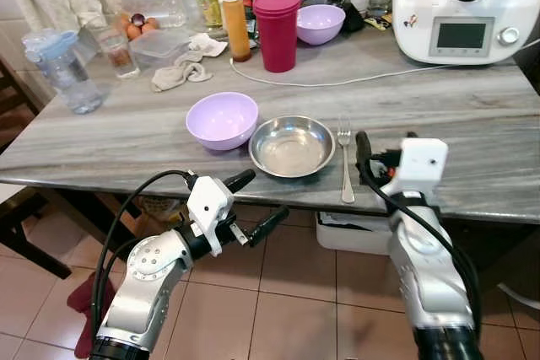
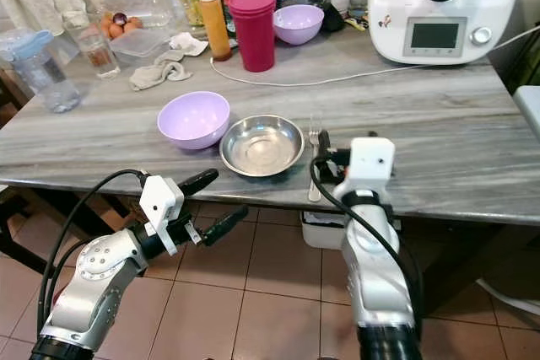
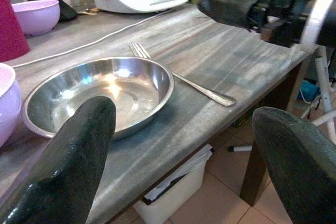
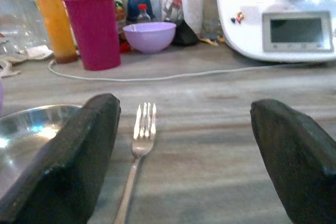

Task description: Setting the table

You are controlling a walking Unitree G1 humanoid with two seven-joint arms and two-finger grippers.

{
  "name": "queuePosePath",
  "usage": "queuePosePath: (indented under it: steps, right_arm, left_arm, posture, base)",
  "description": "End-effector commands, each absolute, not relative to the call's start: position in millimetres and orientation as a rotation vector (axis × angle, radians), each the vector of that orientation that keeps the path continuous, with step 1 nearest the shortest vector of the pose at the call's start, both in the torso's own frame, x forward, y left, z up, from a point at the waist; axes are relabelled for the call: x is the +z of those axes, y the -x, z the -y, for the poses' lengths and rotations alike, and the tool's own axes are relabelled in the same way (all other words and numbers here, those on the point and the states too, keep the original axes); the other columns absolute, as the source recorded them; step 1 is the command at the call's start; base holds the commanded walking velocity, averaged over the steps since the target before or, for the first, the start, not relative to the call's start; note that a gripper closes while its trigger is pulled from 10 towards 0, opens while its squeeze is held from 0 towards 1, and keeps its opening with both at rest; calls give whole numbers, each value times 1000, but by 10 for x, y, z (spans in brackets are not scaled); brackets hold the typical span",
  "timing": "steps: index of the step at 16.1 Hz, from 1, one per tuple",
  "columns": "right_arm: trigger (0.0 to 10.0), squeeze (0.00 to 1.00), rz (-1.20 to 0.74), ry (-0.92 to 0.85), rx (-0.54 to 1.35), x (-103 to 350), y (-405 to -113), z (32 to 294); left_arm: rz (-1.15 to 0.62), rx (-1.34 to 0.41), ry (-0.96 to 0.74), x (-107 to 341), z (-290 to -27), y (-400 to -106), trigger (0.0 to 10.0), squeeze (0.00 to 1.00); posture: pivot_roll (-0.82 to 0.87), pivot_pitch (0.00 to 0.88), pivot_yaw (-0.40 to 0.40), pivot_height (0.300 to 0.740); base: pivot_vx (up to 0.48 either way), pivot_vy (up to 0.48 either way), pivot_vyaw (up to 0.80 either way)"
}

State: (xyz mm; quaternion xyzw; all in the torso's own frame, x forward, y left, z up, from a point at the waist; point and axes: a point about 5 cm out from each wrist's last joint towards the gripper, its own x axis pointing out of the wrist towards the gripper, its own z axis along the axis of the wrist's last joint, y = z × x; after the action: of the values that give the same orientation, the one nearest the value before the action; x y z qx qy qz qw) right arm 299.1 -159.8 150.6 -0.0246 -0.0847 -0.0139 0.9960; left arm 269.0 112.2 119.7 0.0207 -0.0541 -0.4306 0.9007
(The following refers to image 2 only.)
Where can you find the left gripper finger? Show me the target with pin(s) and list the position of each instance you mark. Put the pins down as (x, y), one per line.
(226, 225)
(198, 181)

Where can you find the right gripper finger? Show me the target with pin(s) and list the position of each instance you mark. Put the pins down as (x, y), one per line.
(371, 134)
(323, 146)

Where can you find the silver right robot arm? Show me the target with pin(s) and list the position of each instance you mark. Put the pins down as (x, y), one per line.
(380, 276)

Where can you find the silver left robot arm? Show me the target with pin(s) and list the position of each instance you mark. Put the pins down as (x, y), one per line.
(93, 288)

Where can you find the silver metal fork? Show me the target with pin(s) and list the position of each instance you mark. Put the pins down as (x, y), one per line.
(314, 162)

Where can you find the stainless steel bowl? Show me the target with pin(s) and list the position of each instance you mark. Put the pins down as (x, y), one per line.
(261, 146)

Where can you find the large lilac plastic bowl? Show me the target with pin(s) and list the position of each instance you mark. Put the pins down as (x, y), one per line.
(194, 120)

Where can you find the white plastic bin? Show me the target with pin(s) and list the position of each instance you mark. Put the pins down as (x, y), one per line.
(321, 229)

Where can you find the beige crumpled cloth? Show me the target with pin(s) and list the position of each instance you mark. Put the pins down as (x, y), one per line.
(160, 72)

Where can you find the small lilac plastic bowl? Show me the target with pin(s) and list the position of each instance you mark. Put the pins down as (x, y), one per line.
(298, 24)

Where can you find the maroon lidded plastic tumbler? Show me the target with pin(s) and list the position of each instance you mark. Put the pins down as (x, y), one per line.
(252, 31)

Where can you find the white kitchen cooking machine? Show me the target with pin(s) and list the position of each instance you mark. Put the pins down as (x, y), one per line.
(447, 14)

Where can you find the clear plastic food container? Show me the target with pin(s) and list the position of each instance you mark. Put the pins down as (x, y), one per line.
(139, 45)

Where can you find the orange sauce squeeze bottle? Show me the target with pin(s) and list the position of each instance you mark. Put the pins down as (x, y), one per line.
(213, 31)

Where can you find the white plastic object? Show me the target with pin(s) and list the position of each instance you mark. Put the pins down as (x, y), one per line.
(530, 111)

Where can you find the clear drinking glass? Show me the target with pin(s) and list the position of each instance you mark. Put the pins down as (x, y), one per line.
(97, 55)

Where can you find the brown egg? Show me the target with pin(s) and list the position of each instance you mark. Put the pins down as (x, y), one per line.
(132, 26)
(115, 31)

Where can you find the clear jug with blue lid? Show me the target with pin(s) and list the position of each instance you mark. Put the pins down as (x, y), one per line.
(46, 73)

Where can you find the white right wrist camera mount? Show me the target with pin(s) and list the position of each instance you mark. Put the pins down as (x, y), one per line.
(369, 166)

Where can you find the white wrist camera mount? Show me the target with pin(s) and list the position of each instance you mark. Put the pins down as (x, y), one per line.
(369, 166)
(160, 204)

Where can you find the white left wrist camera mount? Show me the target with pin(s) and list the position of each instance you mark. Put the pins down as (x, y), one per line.
(160, 204)

